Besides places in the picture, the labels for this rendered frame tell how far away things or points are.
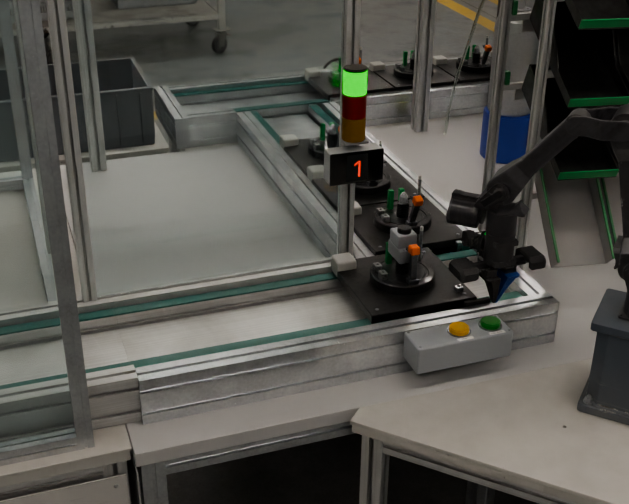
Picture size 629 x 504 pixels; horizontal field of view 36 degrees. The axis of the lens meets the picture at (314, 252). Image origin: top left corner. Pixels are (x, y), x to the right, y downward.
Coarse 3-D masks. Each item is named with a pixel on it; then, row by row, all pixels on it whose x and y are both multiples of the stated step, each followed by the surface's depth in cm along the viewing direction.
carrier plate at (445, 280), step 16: (384, 256) 218; (432, 256) 218; (352, 272) 211; (368, 272) 211; (448, 272) 211; (352, 288) 205; (368, 288) 205; (432, 288) 205; (448, 288) 205; (464, 288) 205; (368, 304) 199; (384, 304) 199; (400, 304) 199; (416, 304) 199; (432, 304) 199; (448, 304) 201; (384, 320) 197
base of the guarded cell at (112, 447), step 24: (72, 240) 247; (72, 264) 236; (96, 432) 179; (120, 432) 179; (48, 456) 173; (72, 456) 173; (96, 456) 173; (120, 456) 175; (0, 480) 169; (24, 480) 171; (48, 480) 173; (72, 480) 175; (96, 480) 176; (120, 480) 178
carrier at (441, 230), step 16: (400, 192) 234; (368, 208) 240; (384, 208) 236; (400, 208) 230; (432, 208) 241; (368, 224) 232; (384, 224) 228; (400, 224) 228; (416, 224) 227; (432, 224) 233; (448, 224) 233; (368, 240) 225; (384, 240) 225; (432, 240) 225; (448, 240) 225
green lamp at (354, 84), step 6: (348, 72) 194; (366, 72) 195; (348, 78) 194; (354, 78) 194; (360, 78) 194; (366, 78) 195; (348, 84) 195; (354, 84) 195; (360, 84) 195; (366, 84) 196; (348, 90) 196; (354, 90) 195; (360, 90) 195; (366, 90) 197; (354, 96) 196
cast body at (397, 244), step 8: (392, 232) 204; (400, 232) 202; (408, 232) 202; (392, 240) 204; (400, 240) 202; (408, 240) 202; (416, 240) 203; (392, 248) 205; (400, 248) 203; (400, 256) 202; (408, 256) 203
